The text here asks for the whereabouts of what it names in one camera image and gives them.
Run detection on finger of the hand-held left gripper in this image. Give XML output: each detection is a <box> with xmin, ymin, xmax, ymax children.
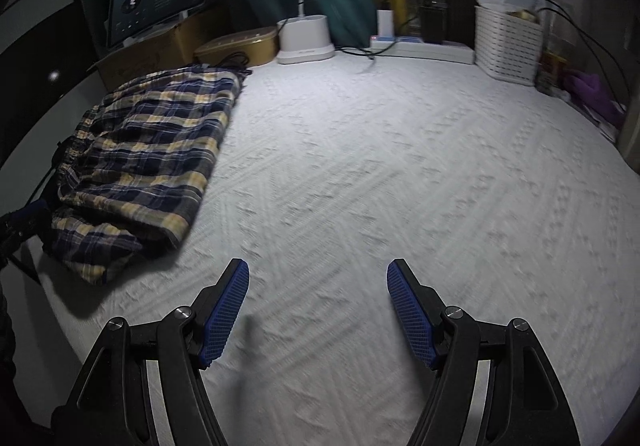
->
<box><xmin>0</xmin><ymin>199</ymin><xmax>51</xmax><ymax>239</ymax></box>

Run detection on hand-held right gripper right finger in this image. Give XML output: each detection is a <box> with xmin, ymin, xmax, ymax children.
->
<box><xmin>386</xmin><ymin>259</ymin><xmax>581</xmax><ymax>446</ymax></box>

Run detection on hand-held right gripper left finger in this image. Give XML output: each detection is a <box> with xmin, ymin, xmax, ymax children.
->
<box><xmin>52</xmin><ymin>257</ymin><xmax>250</xmax><ymax>446</ymax></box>

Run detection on plaid pants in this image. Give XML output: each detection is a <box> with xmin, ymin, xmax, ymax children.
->
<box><xmin>42</xmin><ymin>64</ymin><xmax>251</xmax><ymax>286</ymax></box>

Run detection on white textured table cover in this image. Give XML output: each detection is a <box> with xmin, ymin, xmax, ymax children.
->
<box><xmin>30</xmin><ymin>46</ymin><xmax>636</xmax><ymax>446</ymax></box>

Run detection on cardboard box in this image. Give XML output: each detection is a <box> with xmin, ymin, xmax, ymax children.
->
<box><xmin>95</xmin><ymin>9</ymin><xmax>221</xmax><ymax>92</ymax></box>

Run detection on white tablet stand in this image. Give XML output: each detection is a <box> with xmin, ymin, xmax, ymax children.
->
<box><xmin>120</xmin><ymin>11</ymin><xmax>191</xmax><ymax>48</ymax></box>

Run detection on white power strip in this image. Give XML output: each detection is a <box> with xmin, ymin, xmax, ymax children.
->
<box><xmin>370</xmin><ymin>34</ymin><xmax>475</xmax><ymax>64</ymax></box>

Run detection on tan lidded container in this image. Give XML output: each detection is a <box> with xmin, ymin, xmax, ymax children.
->
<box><xmin>194</xmin><ymin>26</ymin><xmax>279</xmax><ymax>68</ymax></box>

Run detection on white plastic basket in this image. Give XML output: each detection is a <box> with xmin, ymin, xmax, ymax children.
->
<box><xmin>474</xmin><ymin>5</ymin><xmax>543</xmax><ymax>86</ymax></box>

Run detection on amber jar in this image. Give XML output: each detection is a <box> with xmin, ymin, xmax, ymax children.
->
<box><xmin>542</xmin><ymin>51</ymin><xmax>568</xmax><ymax>87</ymax></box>

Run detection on purple cloth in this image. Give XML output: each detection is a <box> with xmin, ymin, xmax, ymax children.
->
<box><xmin>565</xmin><ymin>69</ymin><xmax>628</xmax><ymax>127</ymax></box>

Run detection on black power adapter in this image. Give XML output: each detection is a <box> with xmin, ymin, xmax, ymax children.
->
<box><xmin>419</xmin><ymin>1</ymin><xmax>446</xmax><ymax>44</ymax></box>

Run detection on black coiled cable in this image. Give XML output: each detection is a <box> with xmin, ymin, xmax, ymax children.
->
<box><xmin>215</xmin><ymin>54</ymin><xmax>251</xmax><ymax>70</ymax></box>

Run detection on black charger cable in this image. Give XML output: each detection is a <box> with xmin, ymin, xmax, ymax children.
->
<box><xmin>335</xmin><ymin>0</ymin><xmax>417</xmax><ymax>63</ymax></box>

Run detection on black power cable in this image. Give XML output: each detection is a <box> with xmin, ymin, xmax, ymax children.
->
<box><xmin>537</xmin><ymin>6</ymin><xmax>626</xmax><ymax>113</ymax></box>
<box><xmin>530</xmin><ymin>0</ymin><xmax>632</xmax><ymax>107</ymax></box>

